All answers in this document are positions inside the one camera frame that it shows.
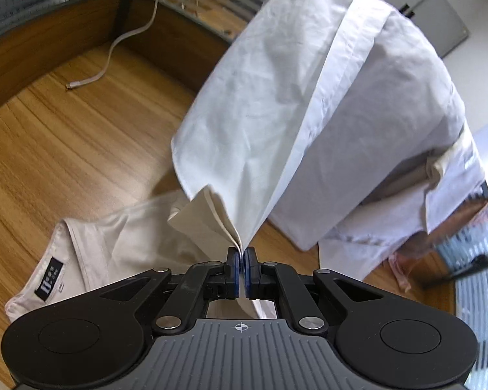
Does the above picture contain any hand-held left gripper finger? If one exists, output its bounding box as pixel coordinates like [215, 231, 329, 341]
[100, 247, 241, 332]
[244, 247, 385, 332]

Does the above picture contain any cream t-shirt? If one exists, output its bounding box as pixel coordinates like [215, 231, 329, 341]
[4, 187, 277, 323]

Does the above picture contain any white shirt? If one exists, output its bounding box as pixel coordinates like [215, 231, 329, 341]
[171, 0, 466, 253]

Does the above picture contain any white satin garment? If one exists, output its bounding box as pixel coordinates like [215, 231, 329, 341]
[317, 124, 488, 283]

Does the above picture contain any pink cloth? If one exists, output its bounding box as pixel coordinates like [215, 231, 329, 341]
[384, 203, 488, 293]

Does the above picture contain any grey metal cabinet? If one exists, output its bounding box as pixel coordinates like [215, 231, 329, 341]
[342, 0, 470, 59]

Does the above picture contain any white cable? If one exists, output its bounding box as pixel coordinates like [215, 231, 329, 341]
[65, 0, 167, 92]

